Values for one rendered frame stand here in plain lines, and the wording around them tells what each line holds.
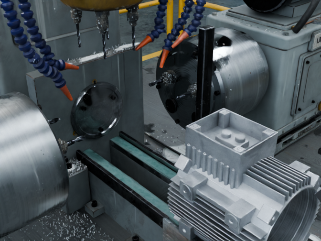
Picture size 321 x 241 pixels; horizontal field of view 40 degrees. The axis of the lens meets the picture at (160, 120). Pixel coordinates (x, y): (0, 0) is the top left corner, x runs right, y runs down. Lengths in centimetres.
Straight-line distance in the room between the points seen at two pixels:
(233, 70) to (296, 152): 40
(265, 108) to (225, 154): 57
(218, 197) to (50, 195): 30
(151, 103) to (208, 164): 86
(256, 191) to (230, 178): 5
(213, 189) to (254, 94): 46
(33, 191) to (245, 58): 61
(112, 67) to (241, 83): 32
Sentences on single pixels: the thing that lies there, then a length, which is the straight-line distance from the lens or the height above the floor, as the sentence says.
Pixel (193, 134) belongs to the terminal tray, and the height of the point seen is 114.
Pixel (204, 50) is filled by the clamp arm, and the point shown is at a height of 121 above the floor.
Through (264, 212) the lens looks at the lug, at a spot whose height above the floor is 108.
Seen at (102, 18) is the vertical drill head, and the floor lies 128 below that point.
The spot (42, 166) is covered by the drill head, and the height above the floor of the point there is 108.
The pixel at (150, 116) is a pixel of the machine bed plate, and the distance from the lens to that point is 149.
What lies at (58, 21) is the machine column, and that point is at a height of 121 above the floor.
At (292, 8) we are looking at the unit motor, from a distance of 129.
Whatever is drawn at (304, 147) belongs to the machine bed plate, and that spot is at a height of 80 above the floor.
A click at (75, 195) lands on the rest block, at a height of 85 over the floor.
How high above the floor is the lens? 152
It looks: 29 degrees down
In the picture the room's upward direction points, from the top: straight up
